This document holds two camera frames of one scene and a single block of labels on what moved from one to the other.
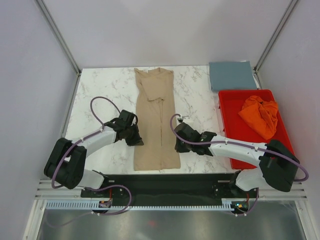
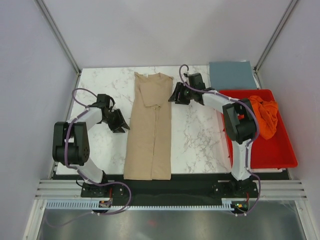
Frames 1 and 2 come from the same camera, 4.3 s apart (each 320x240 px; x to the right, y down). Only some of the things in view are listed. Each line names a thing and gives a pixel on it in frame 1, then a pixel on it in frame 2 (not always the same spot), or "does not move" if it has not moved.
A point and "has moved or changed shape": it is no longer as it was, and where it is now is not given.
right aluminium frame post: (274, 35) does not move
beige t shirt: (154, 142) has moved or changed shape
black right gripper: (179, 148) -> (181, 86)
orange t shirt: (261, 116) does not move
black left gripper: (137, 140) -> (120, 120)
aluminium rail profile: (47, 190) does not move
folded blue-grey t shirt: (231, 75) does not move
